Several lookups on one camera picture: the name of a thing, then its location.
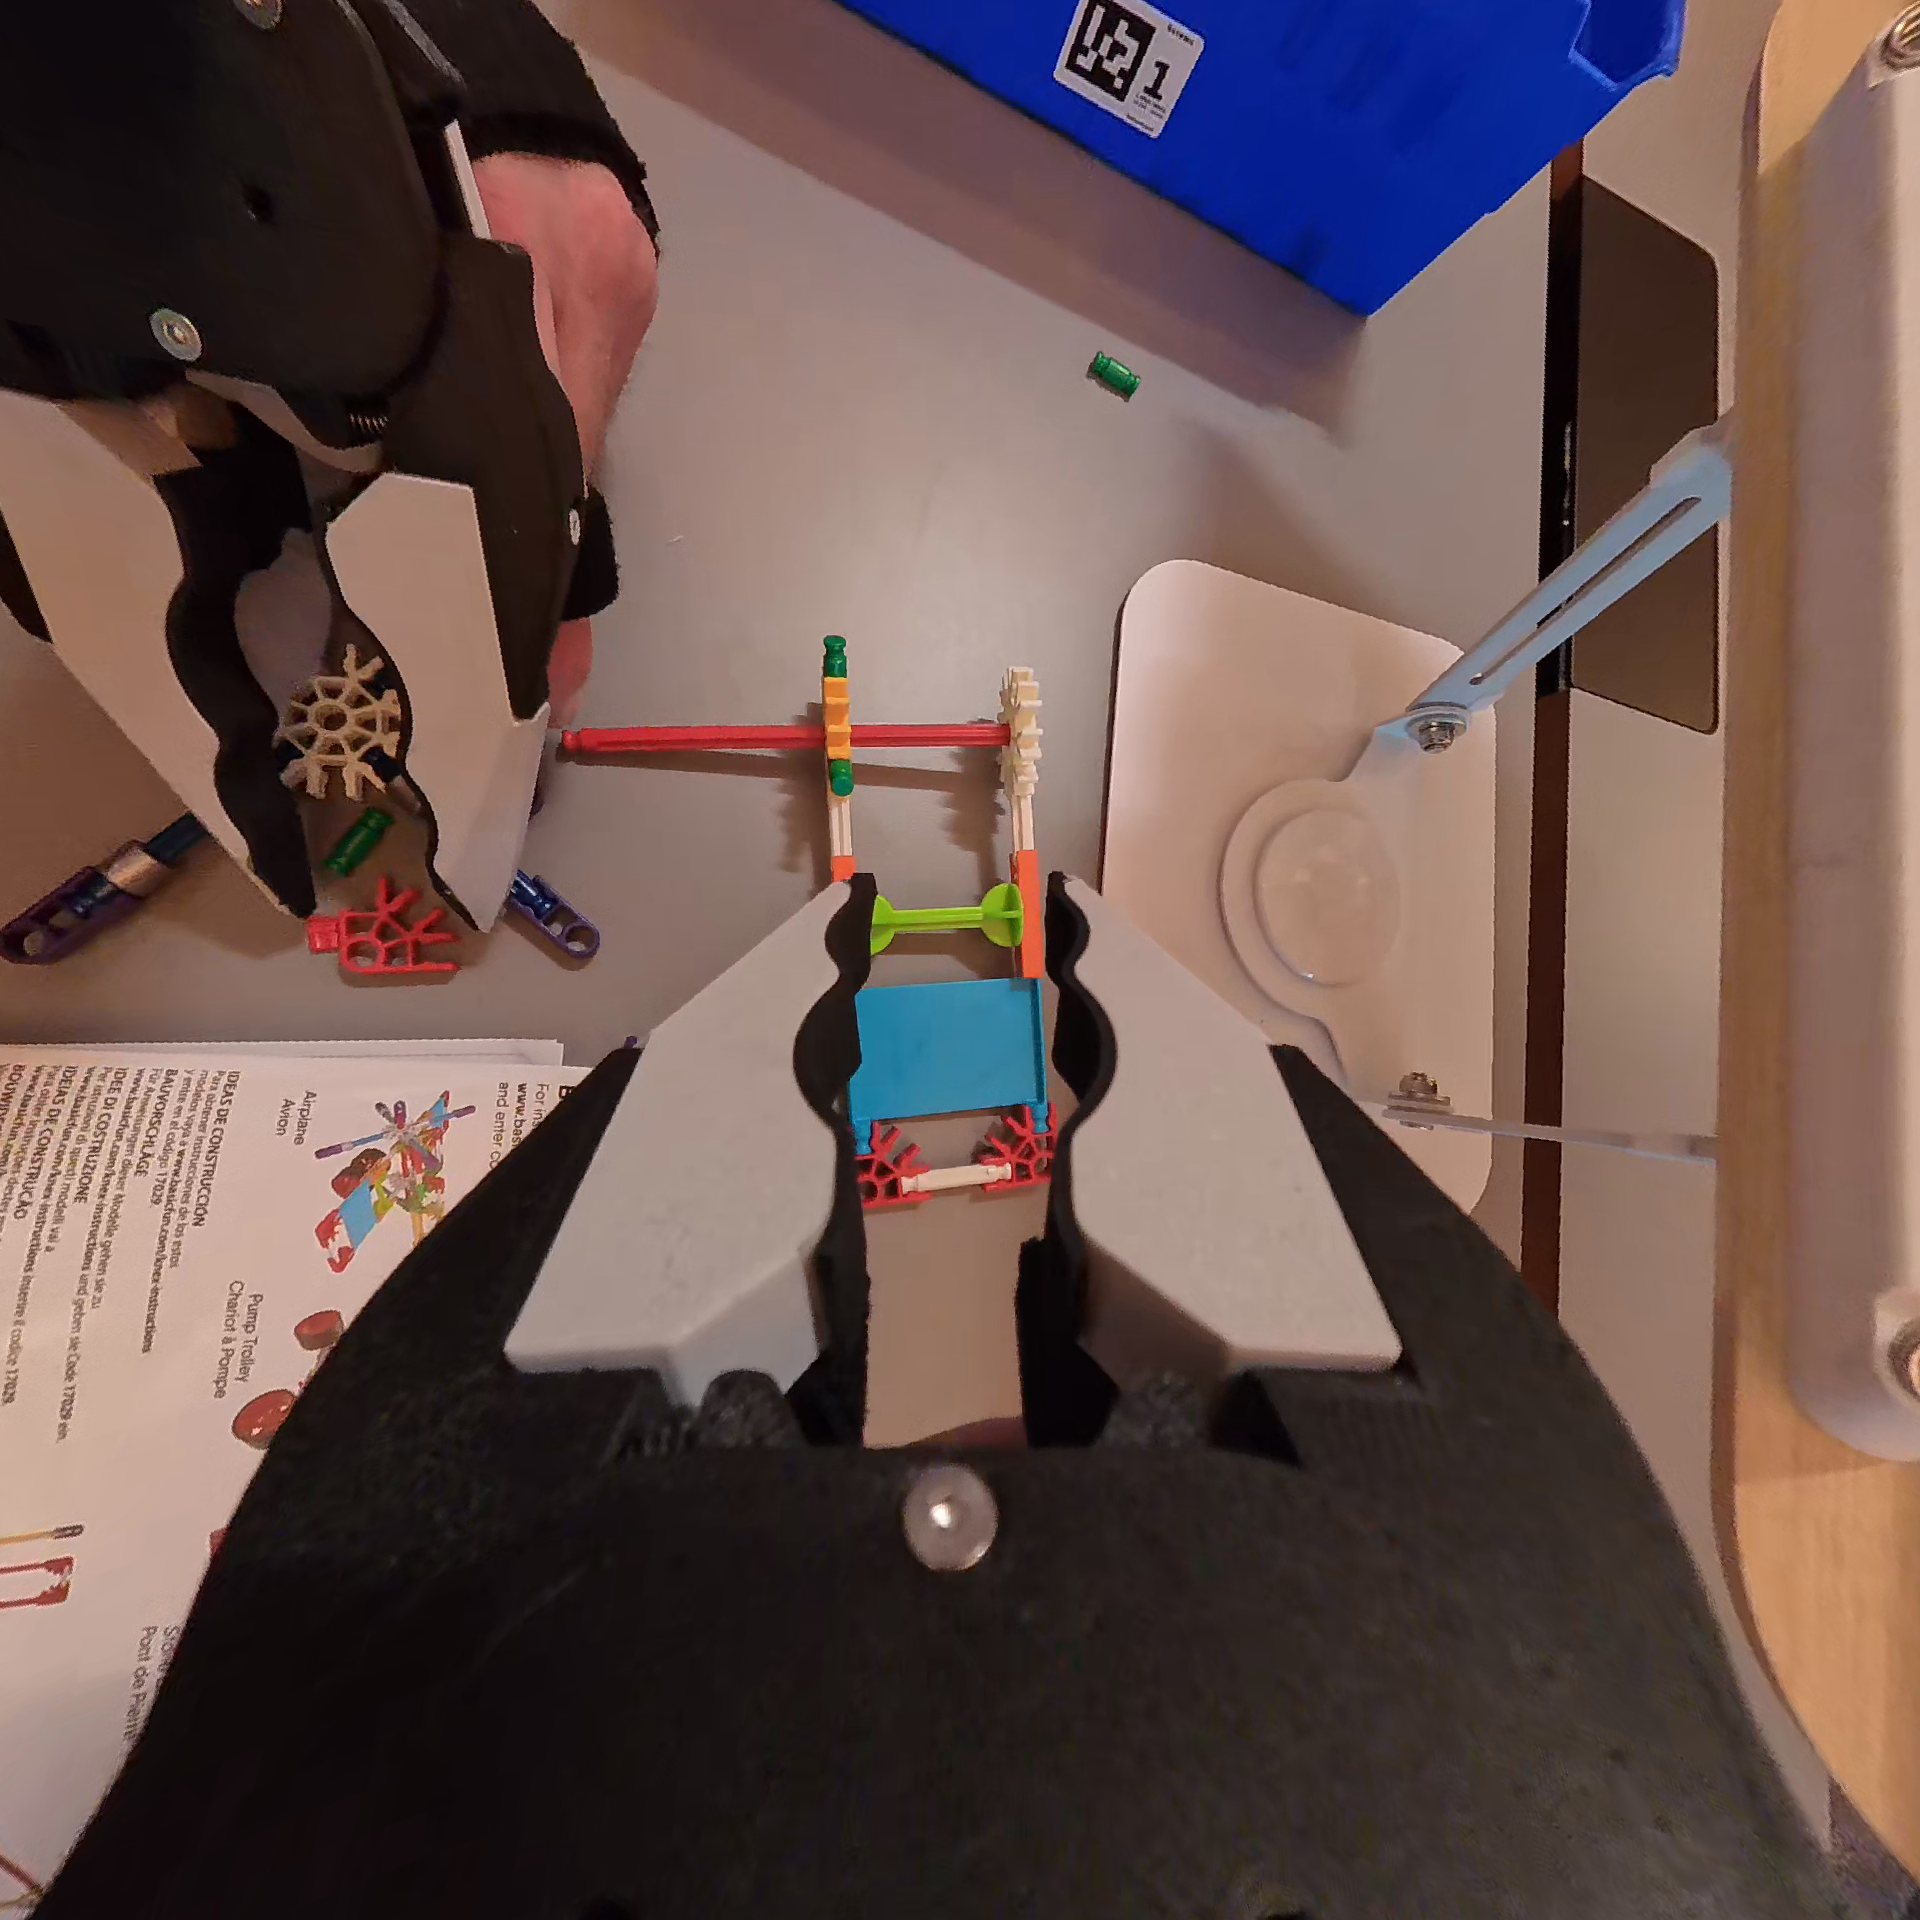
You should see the person's left hand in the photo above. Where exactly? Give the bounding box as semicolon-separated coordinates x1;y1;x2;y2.
470;153;663;729

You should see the tagged blue plastic bin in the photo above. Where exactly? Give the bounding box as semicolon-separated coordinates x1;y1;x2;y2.
830;0;1693;321

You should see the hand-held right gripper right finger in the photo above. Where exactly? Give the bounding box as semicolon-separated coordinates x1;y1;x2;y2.
1017;872;1409;1449

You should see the colourful toy cart frame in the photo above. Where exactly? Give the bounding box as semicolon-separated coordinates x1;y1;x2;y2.
559;667;1059;1210

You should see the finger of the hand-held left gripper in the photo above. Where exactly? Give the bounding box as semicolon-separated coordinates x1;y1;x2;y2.
320;469;555;936
0;390;322;924

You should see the toy instruction booklet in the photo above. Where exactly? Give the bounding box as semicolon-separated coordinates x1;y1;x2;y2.
0;1032;597;1905

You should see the stand foot bracket with dome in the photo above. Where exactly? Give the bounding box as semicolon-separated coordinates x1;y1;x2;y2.
1217;642;1503;1150

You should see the red toy fan connector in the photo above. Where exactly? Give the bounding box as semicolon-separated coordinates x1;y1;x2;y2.
307;875;463;981

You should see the blue rod cross white hub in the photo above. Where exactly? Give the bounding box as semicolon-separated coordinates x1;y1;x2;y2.
0;642;607;970

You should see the white instruction board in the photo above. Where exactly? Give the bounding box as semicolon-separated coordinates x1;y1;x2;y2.
1790;0;1920;1468

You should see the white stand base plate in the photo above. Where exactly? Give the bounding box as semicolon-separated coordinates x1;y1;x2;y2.
1101;558;1503;1220

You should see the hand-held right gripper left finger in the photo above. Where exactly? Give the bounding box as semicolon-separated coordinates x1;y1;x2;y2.
499;880;883;1449

